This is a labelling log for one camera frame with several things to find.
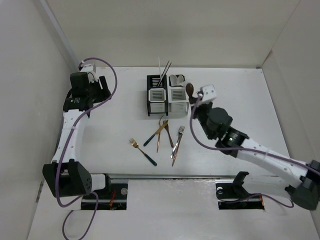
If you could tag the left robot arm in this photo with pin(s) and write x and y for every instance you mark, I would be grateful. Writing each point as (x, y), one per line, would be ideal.
(65, 175)

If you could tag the black slotted utensil container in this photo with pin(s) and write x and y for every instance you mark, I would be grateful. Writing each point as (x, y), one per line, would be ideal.
(157, 95)

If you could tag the large white ceramic spoon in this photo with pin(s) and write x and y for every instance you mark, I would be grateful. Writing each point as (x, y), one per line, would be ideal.
(173, 80)

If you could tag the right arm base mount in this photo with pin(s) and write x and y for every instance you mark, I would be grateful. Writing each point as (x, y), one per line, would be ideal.
(231, 194)

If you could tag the white slotted utensil container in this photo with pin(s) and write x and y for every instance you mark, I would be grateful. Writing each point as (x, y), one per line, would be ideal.
(178, 102)

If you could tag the copper spoon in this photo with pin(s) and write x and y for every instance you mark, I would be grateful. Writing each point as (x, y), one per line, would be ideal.
(189, 88)

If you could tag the silver copper fork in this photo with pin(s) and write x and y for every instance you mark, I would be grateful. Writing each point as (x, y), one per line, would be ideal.
(180, 134)

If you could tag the gold fork green handle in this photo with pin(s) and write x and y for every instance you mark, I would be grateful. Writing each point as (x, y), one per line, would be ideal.
(136, 145)

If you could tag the copper knife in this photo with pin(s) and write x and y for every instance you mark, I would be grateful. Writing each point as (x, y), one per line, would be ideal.
(159, 135)

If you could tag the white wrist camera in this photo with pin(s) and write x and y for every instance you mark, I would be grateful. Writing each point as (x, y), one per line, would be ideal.
(88, 68)
(208, 94)

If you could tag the small white ceramic spoon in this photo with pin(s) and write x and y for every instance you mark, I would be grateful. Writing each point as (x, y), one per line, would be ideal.
(180, 81)

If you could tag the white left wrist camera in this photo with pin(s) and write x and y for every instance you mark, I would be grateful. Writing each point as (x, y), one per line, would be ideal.
(88, 68)

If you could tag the aluminium rail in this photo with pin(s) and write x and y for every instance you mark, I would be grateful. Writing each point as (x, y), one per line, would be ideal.
(242, 92)

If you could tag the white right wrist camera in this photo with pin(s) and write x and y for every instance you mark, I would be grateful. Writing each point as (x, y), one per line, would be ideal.
(208, 94)

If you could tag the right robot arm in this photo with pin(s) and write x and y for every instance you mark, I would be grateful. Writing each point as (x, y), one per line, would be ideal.
(296, 180)

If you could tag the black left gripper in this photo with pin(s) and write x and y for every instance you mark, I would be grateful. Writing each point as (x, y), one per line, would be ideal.
(103, 94)

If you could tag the white chopstick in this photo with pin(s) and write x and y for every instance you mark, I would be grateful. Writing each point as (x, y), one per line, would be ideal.
(159, 68)
(165, 72)

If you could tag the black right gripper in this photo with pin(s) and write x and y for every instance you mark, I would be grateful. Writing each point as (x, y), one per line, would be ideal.
(201, 106)

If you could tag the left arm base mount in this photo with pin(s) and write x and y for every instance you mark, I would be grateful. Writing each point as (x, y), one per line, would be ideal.
(115, 200)

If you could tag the gold knife green handle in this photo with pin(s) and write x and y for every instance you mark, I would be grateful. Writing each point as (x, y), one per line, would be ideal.
(156, 133)

